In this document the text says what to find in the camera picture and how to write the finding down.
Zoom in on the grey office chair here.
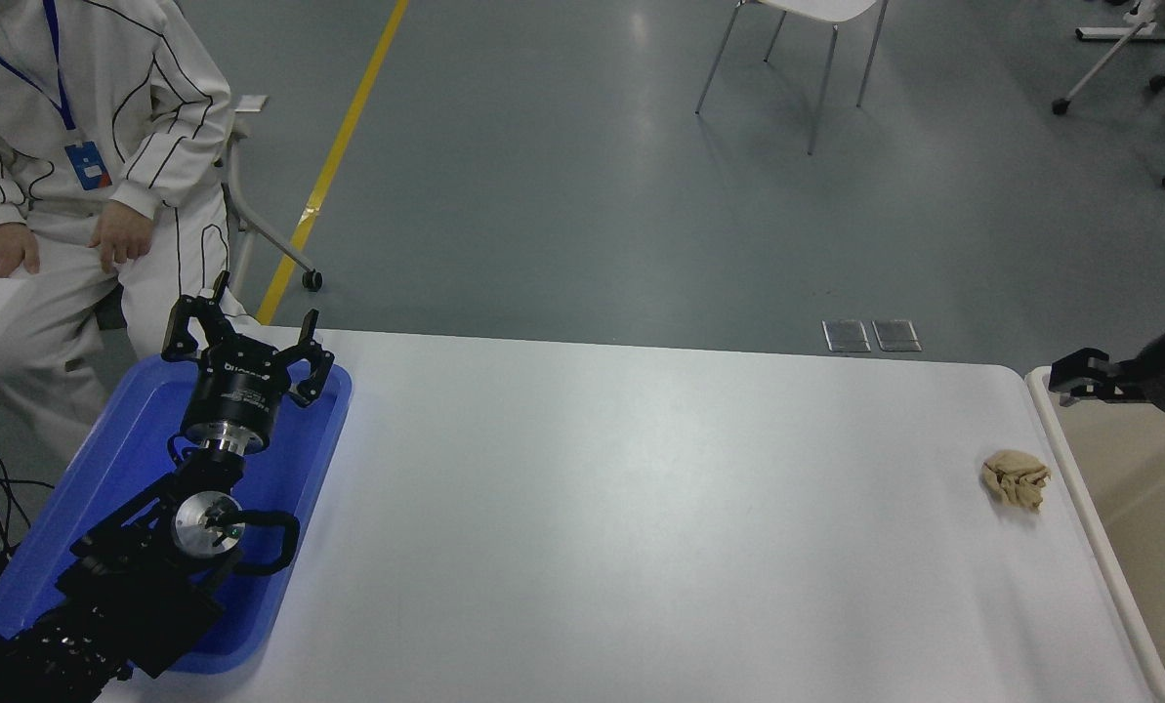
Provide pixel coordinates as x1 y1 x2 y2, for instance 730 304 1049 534
94 95 324 333

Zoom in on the white metal-legged chair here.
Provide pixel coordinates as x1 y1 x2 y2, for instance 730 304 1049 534
694 0 891 155

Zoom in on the person's left hand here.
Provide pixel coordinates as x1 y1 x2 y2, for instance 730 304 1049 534
89 200 153 273

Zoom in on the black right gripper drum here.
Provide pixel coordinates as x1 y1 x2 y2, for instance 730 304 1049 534
1132 317 1165 406

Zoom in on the person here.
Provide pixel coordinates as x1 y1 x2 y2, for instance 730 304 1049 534
0 0 251 465

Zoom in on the blue plastic tray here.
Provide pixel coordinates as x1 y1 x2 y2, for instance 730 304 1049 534
0 353 354 675

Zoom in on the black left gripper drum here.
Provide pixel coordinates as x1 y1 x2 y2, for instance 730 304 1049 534
182 337 297 435

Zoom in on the tan paper ball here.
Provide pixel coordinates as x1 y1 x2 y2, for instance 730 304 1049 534
979 449 1052 514

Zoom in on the person's right hand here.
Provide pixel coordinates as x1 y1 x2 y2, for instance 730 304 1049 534
0 223 41 278

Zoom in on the large pale bin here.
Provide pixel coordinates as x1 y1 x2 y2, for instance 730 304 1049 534
1024 364 1165 703

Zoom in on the white-legged rolling chair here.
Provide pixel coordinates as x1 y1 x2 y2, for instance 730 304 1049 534
1053 0 1165 191

